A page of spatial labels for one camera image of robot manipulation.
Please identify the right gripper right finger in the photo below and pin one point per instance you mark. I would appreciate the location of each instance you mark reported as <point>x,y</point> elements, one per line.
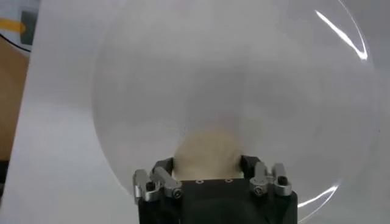
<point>262,179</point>

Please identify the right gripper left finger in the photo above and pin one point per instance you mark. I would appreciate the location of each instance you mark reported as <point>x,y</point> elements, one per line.
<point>166,182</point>

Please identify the white round plate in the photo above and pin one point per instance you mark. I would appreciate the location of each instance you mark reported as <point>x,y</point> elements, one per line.
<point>213,76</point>

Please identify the white steamed baozi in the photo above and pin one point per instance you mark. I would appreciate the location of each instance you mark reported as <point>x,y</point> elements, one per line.
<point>208,155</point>

